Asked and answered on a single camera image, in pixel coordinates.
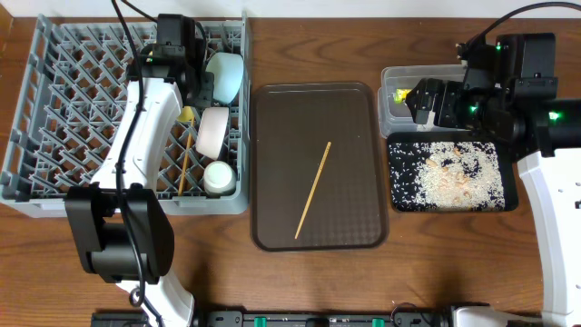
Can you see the clear plastic waste bin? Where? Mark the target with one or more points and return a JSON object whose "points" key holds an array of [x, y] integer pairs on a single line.
{"points": [[395, 117]]}

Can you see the brown serving tray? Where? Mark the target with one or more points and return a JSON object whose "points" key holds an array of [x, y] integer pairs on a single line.
{"points": [[290, 127]]}

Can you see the wooden chopstick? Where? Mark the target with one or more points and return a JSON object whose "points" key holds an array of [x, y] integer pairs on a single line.
{"points": [[186, 159], [313, 189]]}

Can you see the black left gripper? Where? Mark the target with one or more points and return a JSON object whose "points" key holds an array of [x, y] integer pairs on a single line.
{"points": [[202, 96]]}

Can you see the grey plastic dish rack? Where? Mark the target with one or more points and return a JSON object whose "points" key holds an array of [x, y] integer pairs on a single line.
{"points": [[71, 101]]}

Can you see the green snack wrapper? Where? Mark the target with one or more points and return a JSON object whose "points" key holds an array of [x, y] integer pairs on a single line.
{"points": [[400, 95]]}

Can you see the yellow round plate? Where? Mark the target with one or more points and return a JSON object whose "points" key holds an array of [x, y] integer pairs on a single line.
{"points": [[186, 115]]}

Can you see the spilled rice pile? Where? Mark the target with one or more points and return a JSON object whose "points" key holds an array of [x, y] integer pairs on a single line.
{"points": [[454, 177]]}

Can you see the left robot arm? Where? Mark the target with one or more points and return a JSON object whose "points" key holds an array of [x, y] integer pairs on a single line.
{"points": [[120, 230]]}

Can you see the light blue bowl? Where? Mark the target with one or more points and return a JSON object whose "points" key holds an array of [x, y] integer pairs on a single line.
{"points": [[227, 70]]}

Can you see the pale green cup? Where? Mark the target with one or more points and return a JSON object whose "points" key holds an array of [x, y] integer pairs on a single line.
{"points": [[219, 179]]}

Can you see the pink white bowl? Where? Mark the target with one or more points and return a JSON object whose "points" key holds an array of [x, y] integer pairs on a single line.
{"points": [[212, 131]]}

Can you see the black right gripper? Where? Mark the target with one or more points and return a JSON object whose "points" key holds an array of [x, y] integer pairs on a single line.
{"points": [[449, 91]]}

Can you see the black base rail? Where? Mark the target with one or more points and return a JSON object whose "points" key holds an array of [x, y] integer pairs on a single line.
{"points": [[264, 319]]}

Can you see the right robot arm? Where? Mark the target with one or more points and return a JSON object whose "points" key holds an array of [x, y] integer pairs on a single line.
{"points": [[509, 94]]}

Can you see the black waste tray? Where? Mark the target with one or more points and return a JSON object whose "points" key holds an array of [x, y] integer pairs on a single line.
{"points": [[395, 172]]}

